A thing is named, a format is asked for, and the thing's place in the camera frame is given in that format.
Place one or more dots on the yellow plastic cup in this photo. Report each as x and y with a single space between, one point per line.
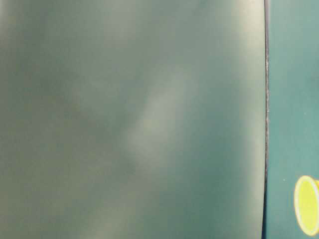
306 204

